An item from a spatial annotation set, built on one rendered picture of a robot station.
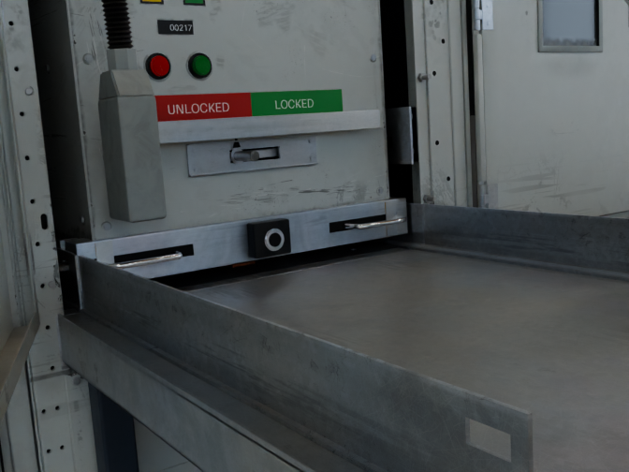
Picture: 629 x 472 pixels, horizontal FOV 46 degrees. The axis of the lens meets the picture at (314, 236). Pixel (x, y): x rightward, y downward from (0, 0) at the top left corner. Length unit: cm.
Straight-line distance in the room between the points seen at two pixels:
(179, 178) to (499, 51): 59
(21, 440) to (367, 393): 60
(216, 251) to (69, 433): 30
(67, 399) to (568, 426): 63
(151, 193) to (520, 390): 50
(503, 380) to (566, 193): 88
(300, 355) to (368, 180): 72
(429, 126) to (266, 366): 75
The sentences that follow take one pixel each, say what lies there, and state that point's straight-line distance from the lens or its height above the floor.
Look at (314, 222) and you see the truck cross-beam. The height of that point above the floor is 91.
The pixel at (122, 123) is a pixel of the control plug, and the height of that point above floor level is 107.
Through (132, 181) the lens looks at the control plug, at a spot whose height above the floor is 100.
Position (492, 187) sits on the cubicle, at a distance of 130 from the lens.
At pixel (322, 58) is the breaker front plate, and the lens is 115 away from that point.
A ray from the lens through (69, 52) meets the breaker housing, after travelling 100.
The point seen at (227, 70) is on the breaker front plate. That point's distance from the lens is 107.
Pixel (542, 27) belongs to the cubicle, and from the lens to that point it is 140.
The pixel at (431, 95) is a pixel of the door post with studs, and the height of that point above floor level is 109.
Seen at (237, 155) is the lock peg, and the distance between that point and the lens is 105.
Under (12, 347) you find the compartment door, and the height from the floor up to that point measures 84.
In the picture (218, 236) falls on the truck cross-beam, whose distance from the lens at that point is 104.
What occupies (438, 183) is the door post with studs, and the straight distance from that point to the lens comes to 124.
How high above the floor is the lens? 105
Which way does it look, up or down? 8 degrees down
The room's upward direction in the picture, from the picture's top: 4 degrees counter-clockwise
